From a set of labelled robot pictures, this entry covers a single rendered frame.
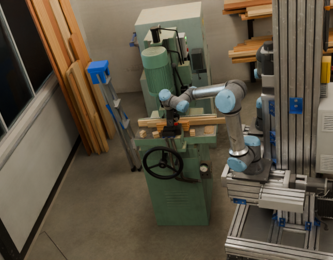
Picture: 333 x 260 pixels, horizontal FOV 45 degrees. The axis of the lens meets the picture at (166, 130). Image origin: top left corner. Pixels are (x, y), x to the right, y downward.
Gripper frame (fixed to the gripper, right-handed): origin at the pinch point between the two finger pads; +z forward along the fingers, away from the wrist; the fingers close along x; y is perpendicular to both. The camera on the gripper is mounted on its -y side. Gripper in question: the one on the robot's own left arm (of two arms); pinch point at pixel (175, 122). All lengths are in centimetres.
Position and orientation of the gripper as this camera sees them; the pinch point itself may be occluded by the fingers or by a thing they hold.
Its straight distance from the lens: 280.0
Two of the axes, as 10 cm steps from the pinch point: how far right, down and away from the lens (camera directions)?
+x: -9.7, 0.5, 2.2
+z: 2.2, 4.4, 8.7
